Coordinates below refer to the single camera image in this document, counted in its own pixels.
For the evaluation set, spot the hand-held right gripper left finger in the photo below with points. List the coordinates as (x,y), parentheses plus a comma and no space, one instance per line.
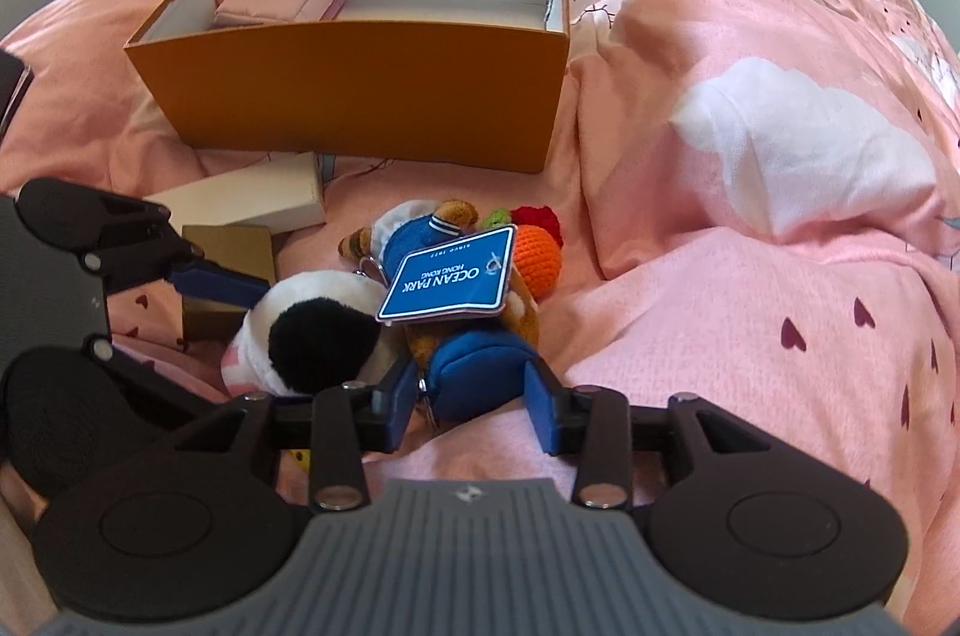
(397,407)

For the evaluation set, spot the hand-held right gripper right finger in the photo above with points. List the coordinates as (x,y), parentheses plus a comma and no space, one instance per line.
(546,411)

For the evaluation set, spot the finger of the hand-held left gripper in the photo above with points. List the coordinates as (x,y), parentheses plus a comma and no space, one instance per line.
(165,377)
(217,283)

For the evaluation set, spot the gold glitter box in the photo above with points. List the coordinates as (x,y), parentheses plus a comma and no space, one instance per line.
(225,246)

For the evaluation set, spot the blue zipper pouch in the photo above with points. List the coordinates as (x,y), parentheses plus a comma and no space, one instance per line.
(480,373)

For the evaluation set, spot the orange cardboard box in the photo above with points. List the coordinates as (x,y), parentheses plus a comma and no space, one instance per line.
(360,96)

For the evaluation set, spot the long white box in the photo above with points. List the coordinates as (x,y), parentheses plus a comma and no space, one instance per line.
(240,197)

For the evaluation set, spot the panda plush toy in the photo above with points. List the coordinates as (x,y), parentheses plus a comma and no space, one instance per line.
(307,336)

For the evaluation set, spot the blue hang tag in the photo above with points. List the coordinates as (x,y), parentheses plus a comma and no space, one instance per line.
(450,276)

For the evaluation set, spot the orange crochet toy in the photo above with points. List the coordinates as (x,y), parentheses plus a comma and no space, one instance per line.
(540,257)

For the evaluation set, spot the brown plush in blue outfit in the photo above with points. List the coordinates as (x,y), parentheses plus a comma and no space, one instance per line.
(416,231)

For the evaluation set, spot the smartphone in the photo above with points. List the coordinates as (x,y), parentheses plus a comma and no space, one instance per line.
(11,88)

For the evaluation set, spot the pink printed blanket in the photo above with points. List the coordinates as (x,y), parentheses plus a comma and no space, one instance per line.
(750,231)

